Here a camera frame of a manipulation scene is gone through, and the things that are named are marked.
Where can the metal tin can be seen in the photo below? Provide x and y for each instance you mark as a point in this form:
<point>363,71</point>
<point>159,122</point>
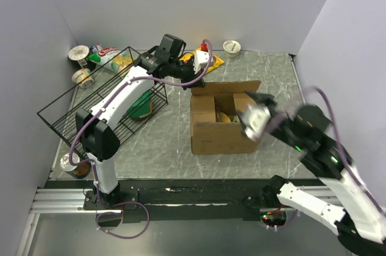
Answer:
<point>76,171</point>

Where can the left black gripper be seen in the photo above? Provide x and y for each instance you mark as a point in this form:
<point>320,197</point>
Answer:
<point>198,84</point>

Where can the yellow Lays chips bag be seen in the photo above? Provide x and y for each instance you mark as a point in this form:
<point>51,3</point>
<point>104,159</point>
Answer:
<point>216,61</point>

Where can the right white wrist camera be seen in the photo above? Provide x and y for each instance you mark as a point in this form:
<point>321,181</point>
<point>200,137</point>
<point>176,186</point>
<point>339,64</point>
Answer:
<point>258,117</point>

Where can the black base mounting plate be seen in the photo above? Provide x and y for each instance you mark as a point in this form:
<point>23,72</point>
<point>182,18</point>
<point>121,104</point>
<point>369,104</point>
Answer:
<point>191,199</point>

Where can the white yogurt cup upright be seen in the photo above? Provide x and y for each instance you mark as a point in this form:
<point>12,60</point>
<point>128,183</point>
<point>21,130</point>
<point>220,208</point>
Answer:
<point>79,54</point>

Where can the brown cardboard express box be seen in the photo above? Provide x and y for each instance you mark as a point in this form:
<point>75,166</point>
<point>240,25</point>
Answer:
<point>210,137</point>

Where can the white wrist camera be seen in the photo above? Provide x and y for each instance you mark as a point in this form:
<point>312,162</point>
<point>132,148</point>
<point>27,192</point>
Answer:
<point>258,117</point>
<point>203,58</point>

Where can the green white chips bag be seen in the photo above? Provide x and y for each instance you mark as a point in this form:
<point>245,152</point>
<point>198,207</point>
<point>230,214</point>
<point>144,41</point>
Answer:
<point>113,59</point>

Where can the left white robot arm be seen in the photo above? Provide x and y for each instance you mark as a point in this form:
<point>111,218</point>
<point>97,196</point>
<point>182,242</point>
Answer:
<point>95,128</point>

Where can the white yogurt cup lying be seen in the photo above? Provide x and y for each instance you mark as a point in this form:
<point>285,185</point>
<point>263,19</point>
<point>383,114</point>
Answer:
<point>83,78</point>

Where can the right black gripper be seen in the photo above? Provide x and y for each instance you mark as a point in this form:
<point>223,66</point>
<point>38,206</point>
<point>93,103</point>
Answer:
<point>265,97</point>

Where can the aluminium rail frame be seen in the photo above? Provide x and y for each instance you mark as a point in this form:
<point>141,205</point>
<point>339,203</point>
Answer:
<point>58,201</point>

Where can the green lidded jar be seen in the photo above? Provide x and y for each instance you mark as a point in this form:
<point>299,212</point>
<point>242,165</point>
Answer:
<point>142,108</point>

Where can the blue white small packet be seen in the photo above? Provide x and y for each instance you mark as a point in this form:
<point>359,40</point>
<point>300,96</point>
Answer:
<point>95,49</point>

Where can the black wire rack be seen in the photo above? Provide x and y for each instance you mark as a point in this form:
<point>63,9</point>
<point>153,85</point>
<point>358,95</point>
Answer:
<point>63,123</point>

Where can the white yogurt cup rear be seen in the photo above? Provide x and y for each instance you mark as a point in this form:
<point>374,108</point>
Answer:
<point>231,48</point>

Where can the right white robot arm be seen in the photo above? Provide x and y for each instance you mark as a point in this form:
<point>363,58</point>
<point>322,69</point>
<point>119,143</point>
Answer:
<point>359,223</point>

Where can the round yellow sponge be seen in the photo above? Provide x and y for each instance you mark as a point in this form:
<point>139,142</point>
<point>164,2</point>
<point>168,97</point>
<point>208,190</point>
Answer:
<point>223,118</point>

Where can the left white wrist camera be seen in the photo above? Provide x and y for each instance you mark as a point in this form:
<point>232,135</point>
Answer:
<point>203,58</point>

